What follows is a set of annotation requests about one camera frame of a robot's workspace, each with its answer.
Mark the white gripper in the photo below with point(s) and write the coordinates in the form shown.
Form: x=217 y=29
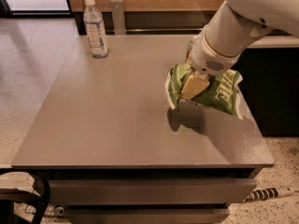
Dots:
x=207 y=56

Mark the green jalapeno chip bag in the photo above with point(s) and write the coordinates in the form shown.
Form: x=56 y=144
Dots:
x=222 y=93

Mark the grey table drawer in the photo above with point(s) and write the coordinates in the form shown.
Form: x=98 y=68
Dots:
x=150 y=191
x=146 y=216

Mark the lower grey table drawer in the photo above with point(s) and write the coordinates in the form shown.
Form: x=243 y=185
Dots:
x=146 y=216

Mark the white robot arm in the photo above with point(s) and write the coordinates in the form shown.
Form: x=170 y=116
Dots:
x=236 y=25

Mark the black chair frame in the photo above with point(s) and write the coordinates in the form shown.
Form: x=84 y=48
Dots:
x=10 y=196

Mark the horizontal metal rail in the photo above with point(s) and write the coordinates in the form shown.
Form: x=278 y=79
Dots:
x=192 y=31

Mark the clear plastic water bottle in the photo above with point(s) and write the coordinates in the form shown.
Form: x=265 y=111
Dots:
x=95 y=30

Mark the green white soda can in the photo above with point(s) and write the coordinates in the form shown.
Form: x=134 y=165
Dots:
x=189 y=50

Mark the left metal rail bracket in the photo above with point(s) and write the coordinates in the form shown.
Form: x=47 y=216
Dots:
x=118 y=17

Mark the upper grey table drawer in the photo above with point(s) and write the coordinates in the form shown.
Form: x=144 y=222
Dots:
x=150 y=191

